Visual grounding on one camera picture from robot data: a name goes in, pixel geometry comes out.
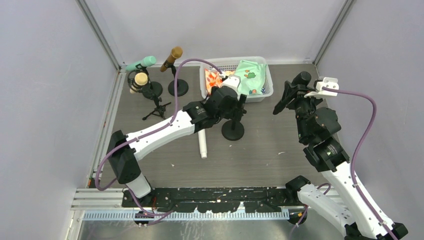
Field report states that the white plastic basket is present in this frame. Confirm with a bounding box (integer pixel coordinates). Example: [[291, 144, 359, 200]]
[[199, 56, 274, 103]]

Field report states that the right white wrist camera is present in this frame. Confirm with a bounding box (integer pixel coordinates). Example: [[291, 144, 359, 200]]
[[304, 77, 339, 99]]

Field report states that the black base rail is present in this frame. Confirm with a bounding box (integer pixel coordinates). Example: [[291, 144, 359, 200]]
[[138, 186, 303, 213]]

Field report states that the white microphone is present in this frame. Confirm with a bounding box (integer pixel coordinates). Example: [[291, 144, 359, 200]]
[[198, 129, 208, 159]]

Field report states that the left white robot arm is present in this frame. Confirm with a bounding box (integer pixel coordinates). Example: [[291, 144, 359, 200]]
[[105, 86, 247, 199]]

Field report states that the black tripod shock-mount stand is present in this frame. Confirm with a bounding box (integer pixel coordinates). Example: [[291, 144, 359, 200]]
[[127, 70, 171, 121]]

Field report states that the black microphone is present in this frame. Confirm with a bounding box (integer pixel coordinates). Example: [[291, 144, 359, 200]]
[[291, 71, 312, 86]]

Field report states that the gold brown microphone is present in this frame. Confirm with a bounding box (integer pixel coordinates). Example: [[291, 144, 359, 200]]
[[160, 46, 183, 72]]

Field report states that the green patterned cloth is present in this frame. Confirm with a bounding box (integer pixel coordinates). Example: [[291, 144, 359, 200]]
[[234, 60, 267, 96]]

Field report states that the black round-base mic stand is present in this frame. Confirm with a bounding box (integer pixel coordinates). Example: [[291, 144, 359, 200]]
[[167, 64, 189, 97]]

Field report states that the green microphone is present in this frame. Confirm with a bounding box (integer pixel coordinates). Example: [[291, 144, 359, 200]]
[[125, 55, 157, 72]]

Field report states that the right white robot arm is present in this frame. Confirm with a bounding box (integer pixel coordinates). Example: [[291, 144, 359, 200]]
[[273, 80, 408, 240]]

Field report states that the orange patterned cloth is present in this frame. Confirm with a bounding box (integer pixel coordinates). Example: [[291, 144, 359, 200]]
[[204, 68, 223, 97]]

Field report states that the cream yellow microphone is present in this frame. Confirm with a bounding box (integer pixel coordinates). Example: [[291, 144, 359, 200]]
[[128, 72, 149, 94]]

